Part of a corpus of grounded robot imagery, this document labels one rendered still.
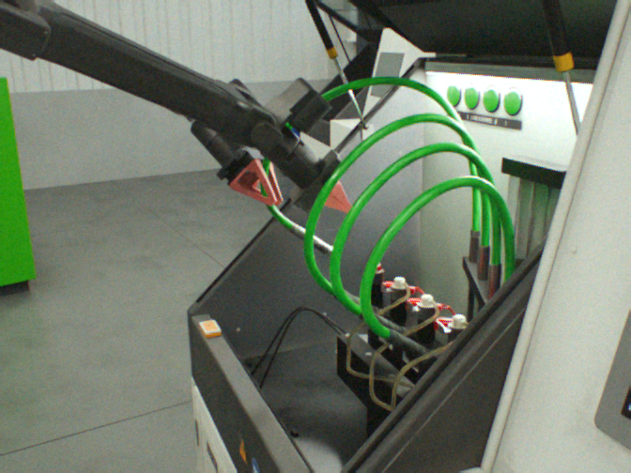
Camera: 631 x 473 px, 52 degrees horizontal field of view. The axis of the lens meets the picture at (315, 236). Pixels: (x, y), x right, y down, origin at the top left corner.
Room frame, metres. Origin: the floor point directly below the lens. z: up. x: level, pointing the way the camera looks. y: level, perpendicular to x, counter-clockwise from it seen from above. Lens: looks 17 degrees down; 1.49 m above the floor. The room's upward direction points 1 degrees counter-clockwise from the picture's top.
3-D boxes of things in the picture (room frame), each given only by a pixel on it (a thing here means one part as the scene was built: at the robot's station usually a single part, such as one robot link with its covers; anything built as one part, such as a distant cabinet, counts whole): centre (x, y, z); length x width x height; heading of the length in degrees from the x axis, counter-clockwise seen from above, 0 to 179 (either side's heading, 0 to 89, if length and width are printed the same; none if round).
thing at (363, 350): (0.91, -0.15, 0.91); 0.34 x 0.10 x 0.15; 23
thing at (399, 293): (0.95, -0.12, 1.01); 0.05 x 0.03 x 0.21; 113
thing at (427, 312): (0.87, -0.15, 1.01); 0.05 x 0.03 x 0.21; 113
